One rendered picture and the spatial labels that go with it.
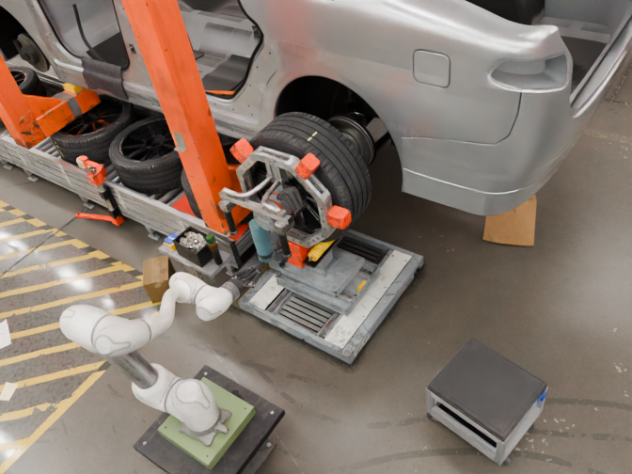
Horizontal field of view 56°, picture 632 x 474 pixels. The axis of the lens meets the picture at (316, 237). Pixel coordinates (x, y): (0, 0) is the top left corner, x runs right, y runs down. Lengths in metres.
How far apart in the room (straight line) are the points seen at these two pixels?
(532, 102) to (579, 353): 1.43
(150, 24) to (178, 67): 0.22
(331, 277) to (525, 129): 1.39
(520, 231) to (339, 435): 1.73
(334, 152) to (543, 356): 1.52
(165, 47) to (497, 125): 1.43
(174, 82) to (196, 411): 1.43
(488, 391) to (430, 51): 1.47
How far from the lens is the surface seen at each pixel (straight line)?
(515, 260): 3.72
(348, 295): 3.30
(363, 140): 3.11
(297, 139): 2.73
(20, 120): 4.65
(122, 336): 2.14
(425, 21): 2.49
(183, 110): 2.84
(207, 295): 2.58
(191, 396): 2.58
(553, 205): 4.12
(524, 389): 2.79
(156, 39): 2.70
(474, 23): 2.43
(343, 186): 2.73
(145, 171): 4.09
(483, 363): 2.84
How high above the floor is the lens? 2.70
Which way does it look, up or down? 44 degrees down
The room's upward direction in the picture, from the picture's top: 11 degrees counter-clockwise
